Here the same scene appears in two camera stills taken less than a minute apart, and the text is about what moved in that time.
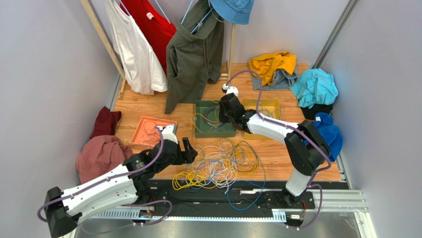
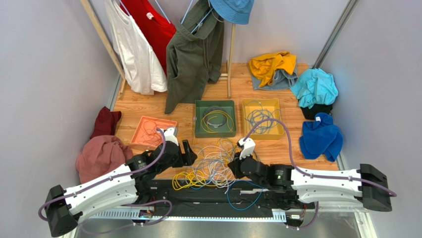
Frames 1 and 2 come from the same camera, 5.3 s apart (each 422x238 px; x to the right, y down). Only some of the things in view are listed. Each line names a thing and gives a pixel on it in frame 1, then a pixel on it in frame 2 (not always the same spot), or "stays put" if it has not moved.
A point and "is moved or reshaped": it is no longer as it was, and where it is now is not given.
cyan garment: (315, 86) stays put
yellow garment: (265, 66) stays put
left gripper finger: (189, 153) stays put
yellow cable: (207, 118) is moved or reshaped
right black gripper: (226, 107) -> (239, 166)
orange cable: (151, 134) stays put
